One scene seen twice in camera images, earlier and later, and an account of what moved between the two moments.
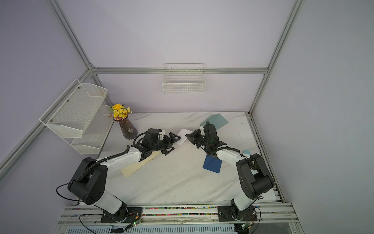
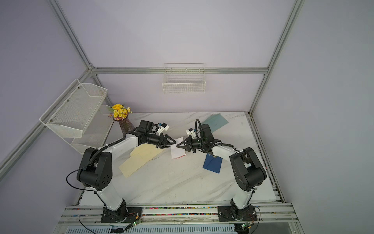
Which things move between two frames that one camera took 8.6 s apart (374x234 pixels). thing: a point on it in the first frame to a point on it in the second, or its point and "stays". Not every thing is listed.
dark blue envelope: (212, 164) stays
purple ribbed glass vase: (129, 130) stays
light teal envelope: (216, 119) stays
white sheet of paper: (182, 134) to (177, 152)
